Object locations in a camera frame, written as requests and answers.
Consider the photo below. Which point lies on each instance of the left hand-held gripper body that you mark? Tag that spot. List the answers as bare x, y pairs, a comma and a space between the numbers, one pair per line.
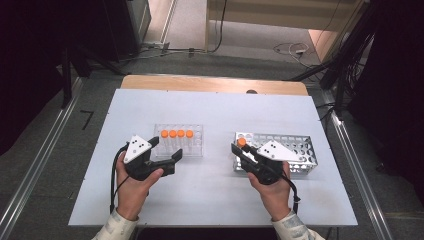
136, 148

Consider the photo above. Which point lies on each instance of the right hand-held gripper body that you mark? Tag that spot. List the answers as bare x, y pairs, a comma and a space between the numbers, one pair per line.
275, 153

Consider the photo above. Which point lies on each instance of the metal test tube rack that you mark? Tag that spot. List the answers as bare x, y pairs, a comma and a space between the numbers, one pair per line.
237, 134

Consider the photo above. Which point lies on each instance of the clear plastic test tube rack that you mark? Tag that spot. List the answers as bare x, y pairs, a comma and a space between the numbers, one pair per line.
198, 146

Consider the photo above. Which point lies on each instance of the person's right hand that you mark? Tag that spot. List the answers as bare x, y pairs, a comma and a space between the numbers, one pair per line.
275, 200

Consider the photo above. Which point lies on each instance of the person's left hand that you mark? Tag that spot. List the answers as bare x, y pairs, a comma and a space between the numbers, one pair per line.
133, 196

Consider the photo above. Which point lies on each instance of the grey power strip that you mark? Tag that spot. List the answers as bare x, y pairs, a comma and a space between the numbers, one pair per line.
156, 45

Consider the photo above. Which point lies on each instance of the dark grey cabinet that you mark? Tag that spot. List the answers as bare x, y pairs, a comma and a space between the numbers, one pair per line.
126, 26

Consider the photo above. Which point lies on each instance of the light wooden desk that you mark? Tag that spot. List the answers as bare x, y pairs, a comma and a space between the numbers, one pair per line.
266, 15

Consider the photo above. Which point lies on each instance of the black curtain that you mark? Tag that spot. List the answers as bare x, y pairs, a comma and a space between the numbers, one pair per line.
400, 83
26, 66

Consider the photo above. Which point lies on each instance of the aluminium floor rail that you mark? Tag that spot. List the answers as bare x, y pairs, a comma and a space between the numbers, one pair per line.
42, 156
356, 166

